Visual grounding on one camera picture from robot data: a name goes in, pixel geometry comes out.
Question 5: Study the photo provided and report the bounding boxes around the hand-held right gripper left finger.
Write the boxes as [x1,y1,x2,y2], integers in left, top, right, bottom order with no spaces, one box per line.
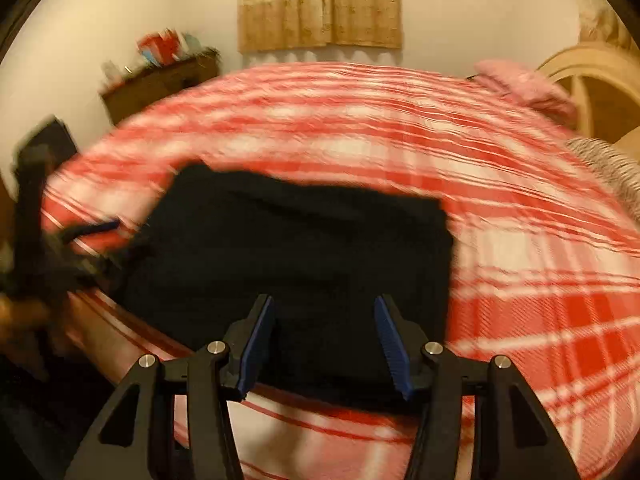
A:
[62,294,277,480]

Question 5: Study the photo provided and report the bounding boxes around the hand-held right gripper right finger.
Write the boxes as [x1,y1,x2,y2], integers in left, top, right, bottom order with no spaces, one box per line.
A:
[373,294,585,480]

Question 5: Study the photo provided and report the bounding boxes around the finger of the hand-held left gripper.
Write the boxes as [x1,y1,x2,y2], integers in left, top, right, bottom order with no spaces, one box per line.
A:
[59,218,122,242]
[75,242,153,281]

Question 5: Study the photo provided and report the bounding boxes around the black pants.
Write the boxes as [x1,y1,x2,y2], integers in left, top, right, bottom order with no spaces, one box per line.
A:
[122,161,456,406]

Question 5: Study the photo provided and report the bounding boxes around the wooden dresser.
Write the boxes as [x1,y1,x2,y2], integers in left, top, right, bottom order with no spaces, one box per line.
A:
[99,49,222,127]

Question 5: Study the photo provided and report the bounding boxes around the red plaid blanket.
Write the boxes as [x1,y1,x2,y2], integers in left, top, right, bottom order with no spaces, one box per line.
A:
[40,62,640,480]

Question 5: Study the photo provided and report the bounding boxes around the red box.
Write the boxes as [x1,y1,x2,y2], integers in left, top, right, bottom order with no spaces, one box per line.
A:
[136,30,184,67]

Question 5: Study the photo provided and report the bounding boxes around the grey striped pillow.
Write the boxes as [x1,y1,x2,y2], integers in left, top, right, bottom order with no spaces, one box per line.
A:
[565,137,640,222]

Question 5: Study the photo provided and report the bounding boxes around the pink pillow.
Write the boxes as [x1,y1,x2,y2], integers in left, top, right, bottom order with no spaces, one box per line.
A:
[472,58,579,122]

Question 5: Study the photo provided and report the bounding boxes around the beige curtain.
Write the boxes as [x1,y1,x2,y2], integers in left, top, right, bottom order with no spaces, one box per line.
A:
[237,0,403,54]

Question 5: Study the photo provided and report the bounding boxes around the cream wooden headboard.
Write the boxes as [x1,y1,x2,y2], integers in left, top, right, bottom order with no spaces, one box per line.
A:
[535,42,640,162]

